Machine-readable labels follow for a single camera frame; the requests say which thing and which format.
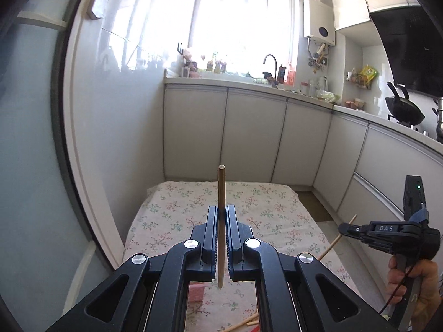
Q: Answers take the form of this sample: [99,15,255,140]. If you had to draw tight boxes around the wooden chopstick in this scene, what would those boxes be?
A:
[317,214,357,261]
[217,165,226,289]
[225,313,258,332]

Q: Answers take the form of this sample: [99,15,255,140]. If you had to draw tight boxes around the kitchen faucet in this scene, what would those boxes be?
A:
[263,53,278,80]

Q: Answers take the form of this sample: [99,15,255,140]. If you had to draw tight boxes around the right hand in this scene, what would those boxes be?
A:
[385,254,442,322]

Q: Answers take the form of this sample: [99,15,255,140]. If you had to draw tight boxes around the pink perforated utensil basket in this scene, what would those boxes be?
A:
[188,282,207,304]

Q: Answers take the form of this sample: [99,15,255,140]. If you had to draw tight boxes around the wooden chopstick on table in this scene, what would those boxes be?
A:
[225,313,258,332]

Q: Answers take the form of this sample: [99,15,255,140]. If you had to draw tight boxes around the floral tablecloth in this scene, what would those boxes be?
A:
[122,180,363,332]

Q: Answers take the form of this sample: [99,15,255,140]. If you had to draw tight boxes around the black wok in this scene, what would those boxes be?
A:
[385,82,425,128]

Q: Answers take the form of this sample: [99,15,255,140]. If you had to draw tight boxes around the yellow snack bag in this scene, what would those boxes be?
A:
[357,64,378,88]

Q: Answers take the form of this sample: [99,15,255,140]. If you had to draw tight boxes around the white lower cabinets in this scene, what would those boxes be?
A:
[163,80,442,228]

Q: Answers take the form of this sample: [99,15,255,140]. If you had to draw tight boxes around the black range hood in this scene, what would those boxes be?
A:
[369,5,442,97]

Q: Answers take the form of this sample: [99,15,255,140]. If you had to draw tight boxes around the white water heater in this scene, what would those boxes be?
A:
[303,0,336,46]

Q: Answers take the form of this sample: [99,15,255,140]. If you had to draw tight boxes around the window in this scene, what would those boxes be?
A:
[189,0,300,77]

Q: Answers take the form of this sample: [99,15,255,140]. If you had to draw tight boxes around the black cable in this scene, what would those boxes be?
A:
[378,261,418,316]

